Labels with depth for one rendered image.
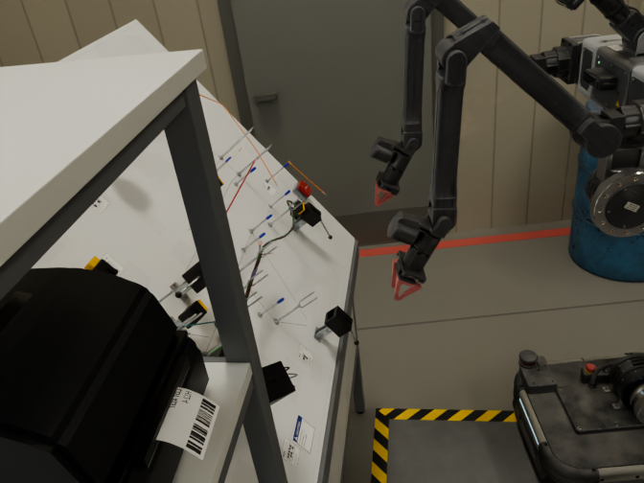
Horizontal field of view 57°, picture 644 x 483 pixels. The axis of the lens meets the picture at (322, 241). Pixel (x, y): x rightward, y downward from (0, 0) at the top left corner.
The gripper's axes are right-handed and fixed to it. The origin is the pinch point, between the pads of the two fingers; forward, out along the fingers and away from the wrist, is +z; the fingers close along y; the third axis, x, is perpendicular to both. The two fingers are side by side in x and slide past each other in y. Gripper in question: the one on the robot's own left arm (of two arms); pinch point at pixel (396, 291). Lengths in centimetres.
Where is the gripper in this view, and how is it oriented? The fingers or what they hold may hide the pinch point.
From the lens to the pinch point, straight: 156.5
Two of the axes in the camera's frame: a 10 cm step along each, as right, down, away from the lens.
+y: 0.2, 5.2, -8.5
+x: 9.2, 3.2, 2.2
